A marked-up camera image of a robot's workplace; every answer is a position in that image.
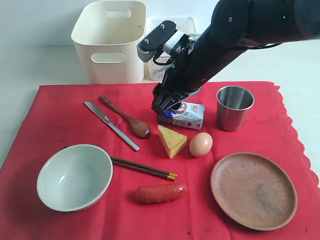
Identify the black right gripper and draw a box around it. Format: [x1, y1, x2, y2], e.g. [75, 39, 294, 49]
[151, 34, 208, 114]

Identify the yellow cheese wedge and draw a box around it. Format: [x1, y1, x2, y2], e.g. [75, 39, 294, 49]
[157, 125, 188, 159]

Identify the brown egg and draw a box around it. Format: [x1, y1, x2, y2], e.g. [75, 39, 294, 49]
[189, 132, 213, 157]

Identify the red sausage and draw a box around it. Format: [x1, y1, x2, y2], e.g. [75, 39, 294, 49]
[134, 183, 189, 204]

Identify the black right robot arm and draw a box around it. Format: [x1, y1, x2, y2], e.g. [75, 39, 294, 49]
[151, 0, 320, 114]

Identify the blue and white milk carton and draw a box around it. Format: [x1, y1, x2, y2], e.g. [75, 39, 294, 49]
[157, 101, 205, 130]

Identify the brown wooden spoon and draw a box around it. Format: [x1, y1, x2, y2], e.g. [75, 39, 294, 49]
[99, 95, 151, 139]

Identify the stainless steel cup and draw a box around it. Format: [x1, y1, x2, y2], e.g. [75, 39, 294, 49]
[216, 85, 255, 132]

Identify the upper dark wooden chopstick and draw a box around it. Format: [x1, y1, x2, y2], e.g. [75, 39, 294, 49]
[111, 157, 178, 178]

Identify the dark wooden chopstick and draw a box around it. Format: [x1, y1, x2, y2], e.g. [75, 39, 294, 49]
[112, 160, 176, 181]
[111, 157, 178, 178]

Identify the stainless steel table knife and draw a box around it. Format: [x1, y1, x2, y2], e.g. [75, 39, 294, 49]
[83, 101, 140, 151]

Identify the lower dark wooden chopstick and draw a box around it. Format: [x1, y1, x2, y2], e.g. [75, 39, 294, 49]
[112, 160, 176, 181]

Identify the white perforated plastic basket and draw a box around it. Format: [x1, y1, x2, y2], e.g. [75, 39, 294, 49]
[144, 16, 201, 82]

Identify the cream plastic storage bin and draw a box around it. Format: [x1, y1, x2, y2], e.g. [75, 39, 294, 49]
[71, 0, 146, 84]

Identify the red tablecloth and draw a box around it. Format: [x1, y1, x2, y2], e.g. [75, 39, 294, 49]
[0, 81, 320, 240]

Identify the pale green ceramic bowl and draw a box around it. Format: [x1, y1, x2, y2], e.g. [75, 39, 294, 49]
[36, 144, 113, 212]

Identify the round brown wooden plate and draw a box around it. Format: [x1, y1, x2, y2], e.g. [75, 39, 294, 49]
[210, 152, 298, 231]

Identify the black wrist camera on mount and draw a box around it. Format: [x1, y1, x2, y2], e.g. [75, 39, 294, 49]
[137, 20, 190, 63]

